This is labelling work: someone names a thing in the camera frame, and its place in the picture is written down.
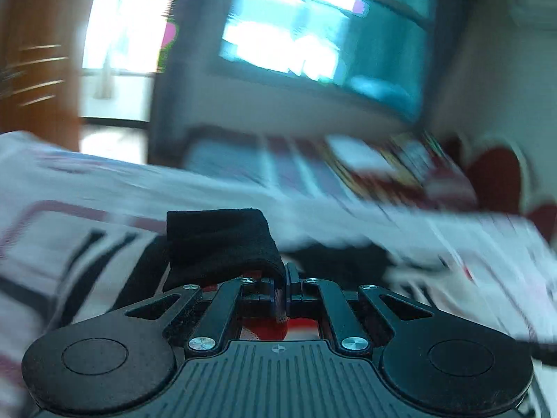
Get red heart cushion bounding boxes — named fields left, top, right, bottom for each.
left=461, top=141, right=557, bottom=231

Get brown wooden door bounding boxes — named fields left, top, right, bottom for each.
left=0, top=0, right=85, bottom=153

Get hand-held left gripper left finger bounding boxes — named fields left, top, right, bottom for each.
left=109, top=270, right=288, bottom=355

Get red patterned pillow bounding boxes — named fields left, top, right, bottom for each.
left=326, top=133, right=479, bottom=210

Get pink patterned curtain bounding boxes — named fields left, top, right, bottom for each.
left=157, top=0, right=194, bottom=72

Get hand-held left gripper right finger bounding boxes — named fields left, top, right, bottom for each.
left=285, top=263, right=438, bottom=353

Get red white navy striped garment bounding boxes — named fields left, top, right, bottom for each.
left=164, top=208, right=325, bottom=342

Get bright window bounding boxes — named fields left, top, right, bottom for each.
left=80, top=0, right=175, bottom=129

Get white printed bedsheet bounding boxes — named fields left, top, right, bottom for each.
left=0, top=131, right=557, bottom=418

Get pale striped pillow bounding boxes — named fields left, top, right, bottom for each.
left=185, top=133, right=331, bottom=194

